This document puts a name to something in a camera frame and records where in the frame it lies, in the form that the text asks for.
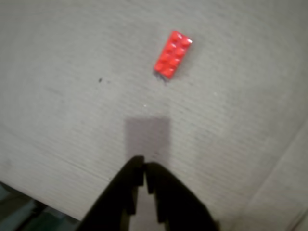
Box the red lego block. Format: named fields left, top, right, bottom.
left=154, top=30, right=193, bottom=79

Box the brown cardboard sheet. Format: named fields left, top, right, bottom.
left=0, top=0, right=308, bottom=231

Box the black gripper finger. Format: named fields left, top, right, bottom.
left=143, top=162, right=221, bottom=231
left=78, top=155, right=145, bottom=231

